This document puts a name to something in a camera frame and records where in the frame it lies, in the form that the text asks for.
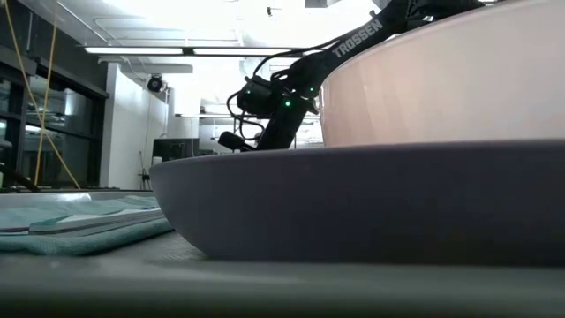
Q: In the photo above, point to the purple plate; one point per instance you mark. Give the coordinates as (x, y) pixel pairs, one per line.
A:
(353, 203)

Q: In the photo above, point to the pale pink bowl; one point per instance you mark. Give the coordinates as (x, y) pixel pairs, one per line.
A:
(441, 88)

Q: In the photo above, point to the iridescent fork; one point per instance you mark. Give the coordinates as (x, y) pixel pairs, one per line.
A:
(132, 226)

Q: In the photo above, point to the iridescent knife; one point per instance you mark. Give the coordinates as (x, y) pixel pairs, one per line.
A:
(97, 220)

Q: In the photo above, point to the blue cloth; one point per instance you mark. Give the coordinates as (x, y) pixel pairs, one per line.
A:
(88, 245)

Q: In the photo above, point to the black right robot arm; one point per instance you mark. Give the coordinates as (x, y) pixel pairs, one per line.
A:
(353, 40)

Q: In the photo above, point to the black monitor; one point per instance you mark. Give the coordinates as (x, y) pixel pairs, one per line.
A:
(176, 149)

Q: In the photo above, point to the black overhead beam with lights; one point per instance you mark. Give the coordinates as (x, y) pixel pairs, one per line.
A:
(176, 51)

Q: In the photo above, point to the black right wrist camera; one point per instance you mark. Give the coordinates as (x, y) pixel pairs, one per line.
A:
(231, 140)

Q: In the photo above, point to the black hanging camera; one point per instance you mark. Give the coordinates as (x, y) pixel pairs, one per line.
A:
(155, 83)

